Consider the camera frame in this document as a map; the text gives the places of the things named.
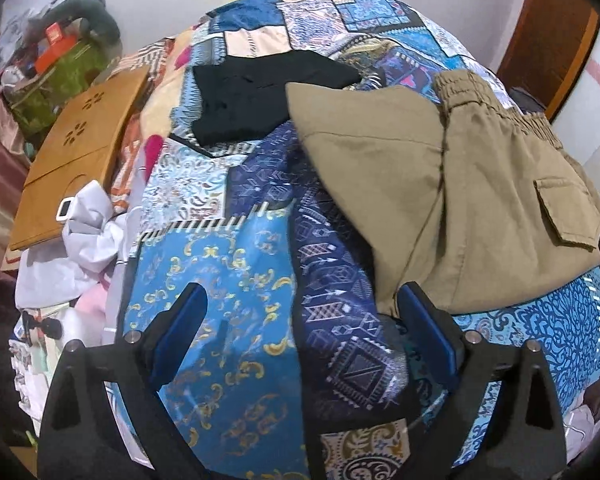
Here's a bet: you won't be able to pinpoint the white crumpled cloth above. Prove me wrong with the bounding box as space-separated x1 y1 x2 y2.
15 180 126 310

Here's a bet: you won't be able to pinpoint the green storage basket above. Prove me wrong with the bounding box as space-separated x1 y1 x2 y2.
6 41 108 139

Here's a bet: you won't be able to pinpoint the black folded garment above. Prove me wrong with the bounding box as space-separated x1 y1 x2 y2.
192 50 361 148

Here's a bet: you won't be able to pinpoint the wooden lap tray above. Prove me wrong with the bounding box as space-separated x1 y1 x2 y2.
8 66 149 250

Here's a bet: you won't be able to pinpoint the orange box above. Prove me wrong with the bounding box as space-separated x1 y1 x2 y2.
34 36 78 74

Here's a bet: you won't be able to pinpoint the blue patchwork quilt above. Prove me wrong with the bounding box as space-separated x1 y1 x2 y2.
119 0 600 479

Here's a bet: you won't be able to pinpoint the wooden door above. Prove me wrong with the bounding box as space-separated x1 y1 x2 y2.
498 0 600 119

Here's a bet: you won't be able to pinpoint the khaki cargo pants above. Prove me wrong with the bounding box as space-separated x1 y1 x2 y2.
286 70 600 315

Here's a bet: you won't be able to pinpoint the grey stuffed toy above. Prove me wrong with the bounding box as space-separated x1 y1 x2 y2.
38 0 121 46

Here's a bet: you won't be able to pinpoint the frosted sliding wardrobe door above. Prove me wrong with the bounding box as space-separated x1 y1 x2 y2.
553 29 600 164

